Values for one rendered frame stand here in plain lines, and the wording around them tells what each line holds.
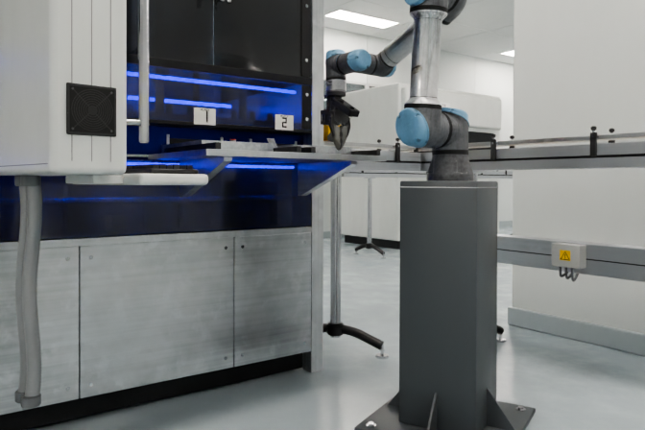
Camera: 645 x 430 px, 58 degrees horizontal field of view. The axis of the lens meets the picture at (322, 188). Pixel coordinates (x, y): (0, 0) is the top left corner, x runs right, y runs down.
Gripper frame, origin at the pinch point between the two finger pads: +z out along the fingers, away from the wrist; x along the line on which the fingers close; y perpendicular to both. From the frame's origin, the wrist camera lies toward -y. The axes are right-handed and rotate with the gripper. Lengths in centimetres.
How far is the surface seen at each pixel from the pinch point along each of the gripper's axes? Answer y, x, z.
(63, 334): 29, 89, 60
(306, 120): 26.5, -3.6, -12.6
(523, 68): 21, -144, -49
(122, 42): -27, 87, -20
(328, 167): 6.4, 0.6, 7.4
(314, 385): 16, 1, 91
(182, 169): -21, 70, 10
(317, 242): 27.8, -9.1, 37.3
